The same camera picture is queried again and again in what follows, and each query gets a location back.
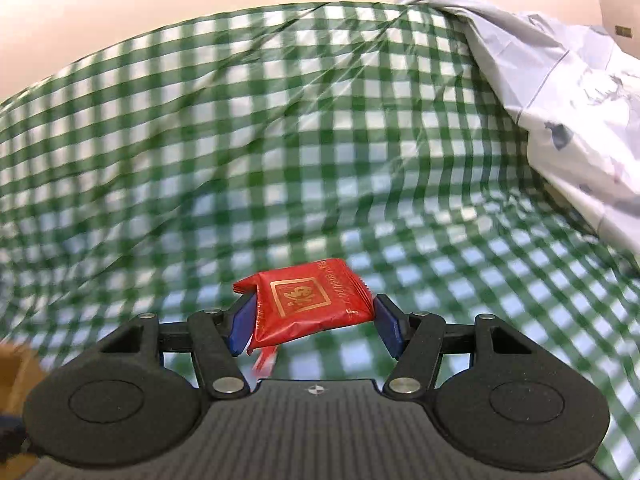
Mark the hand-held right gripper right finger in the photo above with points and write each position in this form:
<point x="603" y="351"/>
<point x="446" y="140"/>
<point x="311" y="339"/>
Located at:
<point x="387" y="326"/>

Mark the white printed cloth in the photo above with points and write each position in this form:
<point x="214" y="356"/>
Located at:
<point x="560" y="85"/>

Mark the red square snack packet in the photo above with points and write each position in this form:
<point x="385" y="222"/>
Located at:
<point x="310" y="305"/>

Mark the green checked tablecloth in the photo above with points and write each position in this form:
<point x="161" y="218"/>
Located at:
<point x="250" y="160"/>

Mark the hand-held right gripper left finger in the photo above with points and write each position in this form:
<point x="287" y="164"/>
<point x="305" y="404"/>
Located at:
<point x="242" y="324"/>

